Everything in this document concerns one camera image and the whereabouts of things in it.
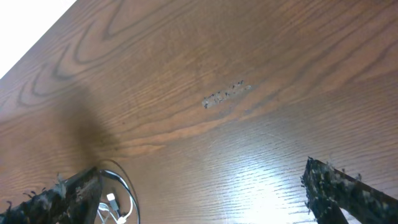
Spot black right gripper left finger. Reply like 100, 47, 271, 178
1, 167, 103, 224

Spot black USB cable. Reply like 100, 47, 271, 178
98, 159, 141, 224

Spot white USB cable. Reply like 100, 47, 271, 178
96, 179, 134, 224

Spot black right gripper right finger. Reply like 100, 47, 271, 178
301, 157, 397, 224

